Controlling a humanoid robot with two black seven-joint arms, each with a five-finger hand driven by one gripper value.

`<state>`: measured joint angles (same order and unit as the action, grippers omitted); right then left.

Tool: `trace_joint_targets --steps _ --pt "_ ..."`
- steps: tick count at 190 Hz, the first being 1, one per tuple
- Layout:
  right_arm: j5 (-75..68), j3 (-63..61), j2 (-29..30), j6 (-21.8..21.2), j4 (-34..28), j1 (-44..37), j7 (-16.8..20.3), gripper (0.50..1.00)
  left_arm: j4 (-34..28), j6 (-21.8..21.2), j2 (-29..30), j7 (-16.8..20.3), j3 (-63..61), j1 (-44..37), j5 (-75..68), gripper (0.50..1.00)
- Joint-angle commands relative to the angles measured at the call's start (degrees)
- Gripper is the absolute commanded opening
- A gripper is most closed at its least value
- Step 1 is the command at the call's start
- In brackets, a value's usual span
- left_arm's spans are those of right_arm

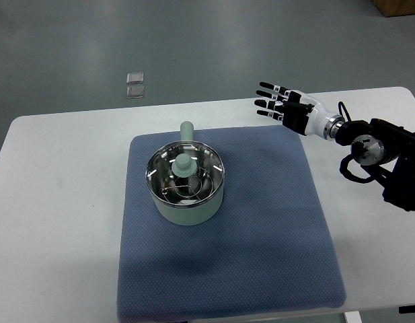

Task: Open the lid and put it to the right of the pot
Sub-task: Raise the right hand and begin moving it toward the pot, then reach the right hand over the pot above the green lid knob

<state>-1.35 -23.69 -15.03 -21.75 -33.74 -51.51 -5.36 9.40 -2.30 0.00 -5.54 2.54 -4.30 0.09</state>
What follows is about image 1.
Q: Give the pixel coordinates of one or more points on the pale green pot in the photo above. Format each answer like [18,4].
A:
[190,215]

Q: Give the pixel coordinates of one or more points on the blue textured mat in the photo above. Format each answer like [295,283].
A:
[267,249]

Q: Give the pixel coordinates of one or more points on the glass lid with green knob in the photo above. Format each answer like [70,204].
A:
[185,174]

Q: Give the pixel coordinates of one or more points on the black table control panel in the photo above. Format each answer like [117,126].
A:
[407,309]

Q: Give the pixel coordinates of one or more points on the brown cardboard box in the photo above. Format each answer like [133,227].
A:
[395,8]

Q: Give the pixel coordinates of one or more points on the upper metal floor plate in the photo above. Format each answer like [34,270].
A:
[135,77]

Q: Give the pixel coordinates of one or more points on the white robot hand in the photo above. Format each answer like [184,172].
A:
[300,112]

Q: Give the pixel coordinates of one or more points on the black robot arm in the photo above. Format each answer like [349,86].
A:
[379,150]

